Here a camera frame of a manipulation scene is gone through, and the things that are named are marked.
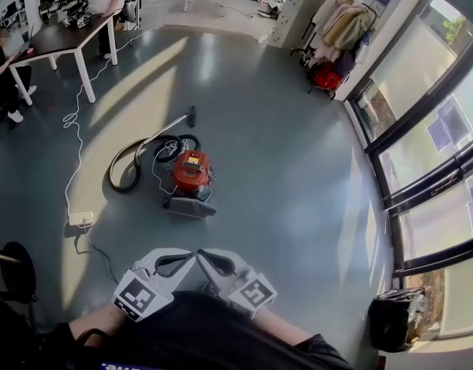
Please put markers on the orange vacuum cleaner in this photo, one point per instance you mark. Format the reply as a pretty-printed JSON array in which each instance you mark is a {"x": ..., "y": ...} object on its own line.
[{"x": 190, "y": 168}]

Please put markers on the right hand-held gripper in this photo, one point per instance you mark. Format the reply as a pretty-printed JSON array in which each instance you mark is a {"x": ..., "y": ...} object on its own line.
[{"x": 253, "y": 295}]

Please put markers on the white locker cabinet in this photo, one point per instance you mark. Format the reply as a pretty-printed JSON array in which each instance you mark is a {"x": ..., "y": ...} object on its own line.
[{"x": 298, "y": 10}]

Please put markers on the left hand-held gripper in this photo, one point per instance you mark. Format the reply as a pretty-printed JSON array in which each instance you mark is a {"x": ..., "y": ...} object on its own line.
[{"x": 139, "y": 297}]

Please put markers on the black-framed glass window wall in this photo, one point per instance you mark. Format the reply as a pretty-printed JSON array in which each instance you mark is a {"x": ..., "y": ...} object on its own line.
[{"x": 396, "y": 237}]

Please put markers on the black metal stool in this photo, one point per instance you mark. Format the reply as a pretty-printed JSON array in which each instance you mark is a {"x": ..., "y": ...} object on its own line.
[{"x": 20, "y": 272}]

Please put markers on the clothes rack with coats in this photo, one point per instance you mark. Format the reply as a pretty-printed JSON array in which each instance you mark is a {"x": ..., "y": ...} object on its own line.
[{"x": 344, "y": 25}]

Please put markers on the black white gear pile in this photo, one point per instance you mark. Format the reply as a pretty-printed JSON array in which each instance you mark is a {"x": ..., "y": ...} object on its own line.
[{"x": 78, "y": 14}]

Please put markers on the person's left forearm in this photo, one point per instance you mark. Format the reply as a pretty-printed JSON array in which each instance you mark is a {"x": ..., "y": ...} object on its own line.
[{"x": 97, "y": 320}]

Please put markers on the white power strip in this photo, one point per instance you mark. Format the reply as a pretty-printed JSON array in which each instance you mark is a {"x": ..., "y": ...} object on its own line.
[{"x": 82, "y": 218}]

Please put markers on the person's black clothing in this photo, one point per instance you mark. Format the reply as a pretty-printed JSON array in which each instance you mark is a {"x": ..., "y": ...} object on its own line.
[{"x": 190, "y": 334}]

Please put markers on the person's right forearm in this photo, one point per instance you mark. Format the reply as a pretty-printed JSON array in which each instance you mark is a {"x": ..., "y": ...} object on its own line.
[{"x": 282, "y": 330}]

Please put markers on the black bagged trash bin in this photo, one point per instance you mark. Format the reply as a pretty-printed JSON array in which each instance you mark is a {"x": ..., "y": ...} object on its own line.
[{"x": 394, "y": 322}]

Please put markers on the red bag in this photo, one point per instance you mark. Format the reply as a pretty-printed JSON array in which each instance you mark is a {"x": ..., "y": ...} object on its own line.
[{"x": 325, "y": 75}]

